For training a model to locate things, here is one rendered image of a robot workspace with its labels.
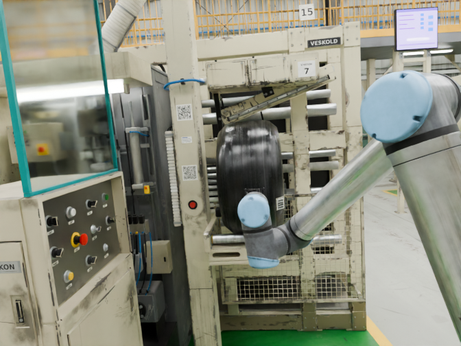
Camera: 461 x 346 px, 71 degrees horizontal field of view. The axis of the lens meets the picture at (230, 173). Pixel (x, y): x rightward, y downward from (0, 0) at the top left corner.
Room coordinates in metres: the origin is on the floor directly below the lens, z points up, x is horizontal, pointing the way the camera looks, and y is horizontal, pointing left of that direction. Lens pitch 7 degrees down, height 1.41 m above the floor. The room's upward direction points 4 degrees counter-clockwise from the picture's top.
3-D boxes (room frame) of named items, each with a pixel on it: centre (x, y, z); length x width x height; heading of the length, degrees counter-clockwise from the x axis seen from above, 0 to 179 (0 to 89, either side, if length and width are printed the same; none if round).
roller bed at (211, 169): (2.02, 0.11, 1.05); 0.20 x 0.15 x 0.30; 84
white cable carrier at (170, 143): (1.61, 0.28, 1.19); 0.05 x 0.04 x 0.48; 174
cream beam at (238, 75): (1.90, -0.22, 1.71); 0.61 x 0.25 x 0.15; 84
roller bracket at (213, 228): (1.64, 0.11, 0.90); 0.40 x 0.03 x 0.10; 174
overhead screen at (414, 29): (4.67, -2.71, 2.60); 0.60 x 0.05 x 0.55; 93
